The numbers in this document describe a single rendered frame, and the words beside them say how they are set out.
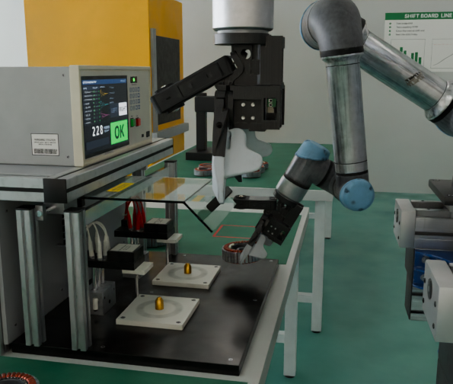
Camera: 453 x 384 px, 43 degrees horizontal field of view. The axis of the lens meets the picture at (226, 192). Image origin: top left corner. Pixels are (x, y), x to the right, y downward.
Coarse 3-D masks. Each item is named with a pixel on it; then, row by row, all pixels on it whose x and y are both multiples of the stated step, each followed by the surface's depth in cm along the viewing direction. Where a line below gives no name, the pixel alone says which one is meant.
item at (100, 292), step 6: (108, 282) 136; (114, 282) 136; (90, 288) 132; (102, 288) 132; (108, 288) 133; (114, 288) 136; (90, 294) 130; (96, 294) 130; (102, 294) 130; (108, 294) 133; (114, 294) 137; (90, 300) 130; (102, 300) 130; (108, 300) 133; (114, 300) 137; (90, 306) 131; (102, 306) 130; (108, 306) 133; (96, 312) 131; (102, 312) 130
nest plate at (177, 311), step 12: (144, 300) 136; (168, 300) 136; (180, 300) 136; (192, 300) 136; (132, 312) 129; (144, 312) 129; (156, 312) 129; (168, 312) 129; (180, 312) 129; (192, 312) 131; (120, 324) 126; (132, 324) 125; (144, 324) 125; (156, 324) 124; (168, 324) 124; (180, 324) 123
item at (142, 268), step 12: (108, 252) 128; (120, 252) 127; (132, 252) 127; (96, 264) 129; (108, 264) 128; (120, 264) 127; (132, 264) 127; (144, 264) 131; (96, 276) 131; (96, 288) 131
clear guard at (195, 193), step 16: (128, 176) 137; (144, 176) 137; (96, 192) 119; (112, 192) 119; (128, 192) 119; (144, 192) 119; (160, 192) 119; (176, 192) 119; (192, 192) 119; (208, 192) 125; (192, 208) 111; (224, 208) 125; (208, 224) 112
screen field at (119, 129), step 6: (120, 120) 138; (126, 120) 142; (114, 126) 135; (120, 126) 138; (126, 126) 142; (114, 132) 135; (120, 132) 138; (126, 132) 142; (114, 138) 135; (120, 138) 138; (126, 138) 142
